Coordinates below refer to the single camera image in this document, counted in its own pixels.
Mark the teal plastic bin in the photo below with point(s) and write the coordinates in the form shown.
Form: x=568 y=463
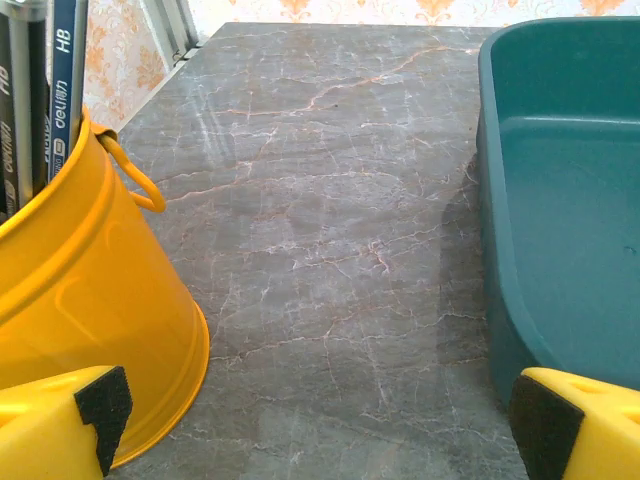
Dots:
x=575 y=225

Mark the aluminium frame post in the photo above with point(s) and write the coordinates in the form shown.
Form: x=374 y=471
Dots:
x=167 y=25

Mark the yellow metal bucket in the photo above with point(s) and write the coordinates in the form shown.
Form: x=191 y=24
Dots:
x=75 y=280

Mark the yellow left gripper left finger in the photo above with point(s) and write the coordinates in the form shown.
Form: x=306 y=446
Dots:
x=40 y=430

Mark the black HB pencil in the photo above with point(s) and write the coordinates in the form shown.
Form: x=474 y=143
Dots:
x=6 y=125

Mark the grey pencil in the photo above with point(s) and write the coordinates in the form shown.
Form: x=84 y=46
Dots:
x=21 y=100

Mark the dark blue HB pencil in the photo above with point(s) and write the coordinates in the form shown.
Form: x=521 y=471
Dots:
x=65 y=75

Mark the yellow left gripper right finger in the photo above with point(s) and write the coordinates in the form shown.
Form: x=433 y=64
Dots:
x=595 y=435

